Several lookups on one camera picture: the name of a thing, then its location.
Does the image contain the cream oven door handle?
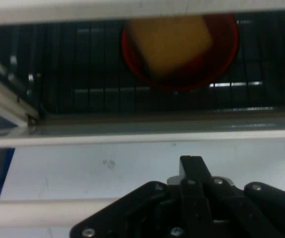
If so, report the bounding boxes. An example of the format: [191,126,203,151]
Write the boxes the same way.
[0,197,135,228]

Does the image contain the yellow sponge block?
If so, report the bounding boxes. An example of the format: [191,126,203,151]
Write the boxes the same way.
[126,15,214,78]

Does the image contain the black wire dish rack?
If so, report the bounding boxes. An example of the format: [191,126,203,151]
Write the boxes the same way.
[0,19,285,115]

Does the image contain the cream toaster oven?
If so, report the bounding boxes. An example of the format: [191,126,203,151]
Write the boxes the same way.
[0,0,285,133]

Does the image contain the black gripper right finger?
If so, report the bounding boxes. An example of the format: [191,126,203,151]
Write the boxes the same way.
[190,155,285,238]

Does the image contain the glass oven door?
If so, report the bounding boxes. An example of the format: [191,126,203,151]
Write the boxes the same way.
[0,116,285,229]

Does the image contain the red bowl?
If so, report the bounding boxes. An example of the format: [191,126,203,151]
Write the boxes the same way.
[121,13,239,92]

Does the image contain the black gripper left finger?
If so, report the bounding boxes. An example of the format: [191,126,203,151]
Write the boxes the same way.
[69,155,204,238]

